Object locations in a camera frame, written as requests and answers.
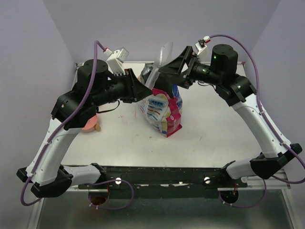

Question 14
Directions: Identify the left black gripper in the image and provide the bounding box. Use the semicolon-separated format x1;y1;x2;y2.
92;68;153;107

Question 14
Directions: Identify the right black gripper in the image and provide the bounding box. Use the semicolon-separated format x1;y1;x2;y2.
159;45;223;89

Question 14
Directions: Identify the clear plastic scoop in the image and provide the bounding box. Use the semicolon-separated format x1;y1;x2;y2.
145;42;173;89

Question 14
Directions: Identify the pet food bag pink white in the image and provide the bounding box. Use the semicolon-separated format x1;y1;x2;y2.
139;74;183;137

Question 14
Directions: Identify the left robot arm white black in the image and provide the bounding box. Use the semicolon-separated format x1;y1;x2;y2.
17;60;152;198

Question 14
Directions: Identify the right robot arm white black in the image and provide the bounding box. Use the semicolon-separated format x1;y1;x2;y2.
159;44;302;187

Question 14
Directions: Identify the pink cat-shaped pet bowl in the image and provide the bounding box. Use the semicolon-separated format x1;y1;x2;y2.
82;114;101;133

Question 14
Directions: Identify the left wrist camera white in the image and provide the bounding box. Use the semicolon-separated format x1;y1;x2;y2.
104;47;129;75

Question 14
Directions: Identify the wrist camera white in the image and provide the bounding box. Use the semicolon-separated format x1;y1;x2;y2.
195;36;211;61
104;47;129;75

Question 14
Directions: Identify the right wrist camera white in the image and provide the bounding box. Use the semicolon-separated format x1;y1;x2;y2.
195;36;211;61

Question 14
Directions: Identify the black mounting base rail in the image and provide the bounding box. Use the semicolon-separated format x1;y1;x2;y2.
78;164;247;199

